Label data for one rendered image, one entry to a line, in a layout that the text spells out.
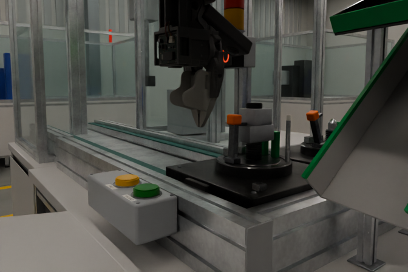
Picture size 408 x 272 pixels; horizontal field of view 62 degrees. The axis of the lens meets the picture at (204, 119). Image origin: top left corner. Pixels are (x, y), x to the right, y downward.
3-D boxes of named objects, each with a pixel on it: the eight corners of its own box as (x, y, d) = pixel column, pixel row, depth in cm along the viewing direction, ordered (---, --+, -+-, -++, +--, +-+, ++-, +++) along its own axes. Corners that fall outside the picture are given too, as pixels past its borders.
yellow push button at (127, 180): (121, 193, 55) (121, 181, 55) (111, 187, 58) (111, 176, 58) (143, 189, 57) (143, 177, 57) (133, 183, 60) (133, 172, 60)
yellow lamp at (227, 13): (232, 28, 79) (233, 6, 79) (219, 31, 83) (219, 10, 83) (248, 30, 82) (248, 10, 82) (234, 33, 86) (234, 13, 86)
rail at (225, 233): (246, 309, 40) (247, 221, 39) (56, 167, 111) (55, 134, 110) (277, 292, 44) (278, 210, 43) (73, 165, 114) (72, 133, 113)
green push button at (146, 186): (140, 206, 49) (140, 192, 49) (129, 198, 52) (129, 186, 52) (164, 200, 52) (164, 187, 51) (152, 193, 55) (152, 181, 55)
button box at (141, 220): (136, 246, 48) (135, 204, 47) (87, 205, 64) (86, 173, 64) (178, 234, 52) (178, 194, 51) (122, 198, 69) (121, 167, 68)
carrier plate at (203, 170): (253, 212, 47) (254, 198, 47) (165, 176, 66) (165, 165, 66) (348, 183, 61) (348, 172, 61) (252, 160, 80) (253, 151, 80)
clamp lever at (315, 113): (320, 145, 74) (312, 113, 72) (312, 144, 76) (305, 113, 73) (328, 138, 76) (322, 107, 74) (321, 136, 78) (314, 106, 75)
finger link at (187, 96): (175, 129, 53) (175, 69, 52) (206, 126, 56) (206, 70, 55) (187, 131, 50) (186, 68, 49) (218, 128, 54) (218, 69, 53)
